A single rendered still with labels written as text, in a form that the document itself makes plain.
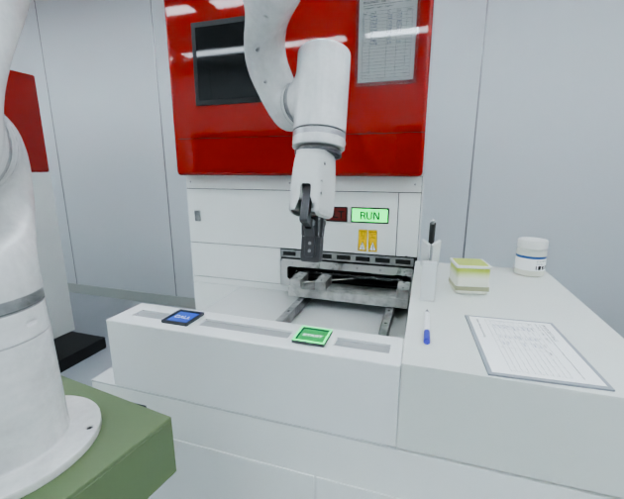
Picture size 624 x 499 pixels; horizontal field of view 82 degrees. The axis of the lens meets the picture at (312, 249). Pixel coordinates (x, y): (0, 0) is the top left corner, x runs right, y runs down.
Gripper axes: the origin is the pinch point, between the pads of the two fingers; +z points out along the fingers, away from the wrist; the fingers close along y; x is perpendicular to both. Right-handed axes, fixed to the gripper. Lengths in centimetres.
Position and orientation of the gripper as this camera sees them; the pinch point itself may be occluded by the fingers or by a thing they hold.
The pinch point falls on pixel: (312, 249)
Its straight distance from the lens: 57.4
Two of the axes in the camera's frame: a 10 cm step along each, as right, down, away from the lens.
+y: -2.9, 0.0, -9.6
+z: -0.6, 10.0, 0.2
